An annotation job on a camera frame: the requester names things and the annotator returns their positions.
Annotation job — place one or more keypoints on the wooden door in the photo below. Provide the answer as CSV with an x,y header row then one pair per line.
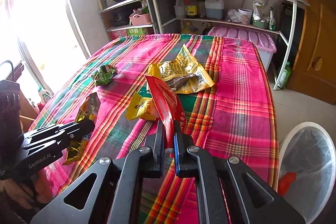
x,y
313,71

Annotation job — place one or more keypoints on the white power strip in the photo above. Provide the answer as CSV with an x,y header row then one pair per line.
x,y
102,4

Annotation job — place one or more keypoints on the green bottle on floor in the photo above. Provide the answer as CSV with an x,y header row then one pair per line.
x,y
284,76

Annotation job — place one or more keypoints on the pink plaid tablecloth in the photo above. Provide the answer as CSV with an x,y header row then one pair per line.
x,y
234,117

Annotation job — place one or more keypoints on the white metal shelf rack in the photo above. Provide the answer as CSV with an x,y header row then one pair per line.
x,y
256,21

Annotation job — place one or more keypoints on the white trash bin with liner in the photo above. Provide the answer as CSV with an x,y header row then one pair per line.
x,y
308,150

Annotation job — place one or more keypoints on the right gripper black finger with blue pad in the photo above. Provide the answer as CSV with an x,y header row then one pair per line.
x,y
228,191

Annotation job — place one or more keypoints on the small yellow packet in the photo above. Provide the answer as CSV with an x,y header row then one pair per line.
x,y
142,108

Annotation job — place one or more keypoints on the white plastic tub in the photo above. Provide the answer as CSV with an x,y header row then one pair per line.
x,y
245,15

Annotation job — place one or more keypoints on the small green wrapper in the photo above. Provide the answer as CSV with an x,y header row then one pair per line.
x,y
104,75

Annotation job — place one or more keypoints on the pink plastic basket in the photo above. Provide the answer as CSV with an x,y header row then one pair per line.
x,y
140,19

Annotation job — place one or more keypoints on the person's left hand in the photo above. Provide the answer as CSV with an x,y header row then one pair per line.
x,y
23,195

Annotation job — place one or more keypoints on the red snack packet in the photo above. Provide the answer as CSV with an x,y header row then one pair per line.
x,y
169,107

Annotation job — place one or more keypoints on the white oil jug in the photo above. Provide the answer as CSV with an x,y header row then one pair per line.
x,y
215,9

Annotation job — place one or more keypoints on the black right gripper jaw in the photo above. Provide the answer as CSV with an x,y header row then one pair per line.
x,y
55,135

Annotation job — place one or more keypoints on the yellow orange snack wrapper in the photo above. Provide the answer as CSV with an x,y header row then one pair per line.
x,y
85,125

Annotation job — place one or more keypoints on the yellow label vinegar bottle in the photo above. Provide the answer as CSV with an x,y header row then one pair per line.
x,y
191,8

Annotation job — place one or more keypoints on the large yellow snack bag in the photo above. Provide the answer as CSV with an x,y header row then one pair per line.
x,y
184,75

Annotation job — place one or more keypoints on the red plastic bag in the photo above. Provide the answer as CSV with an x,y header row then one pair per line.
x,y
285,182

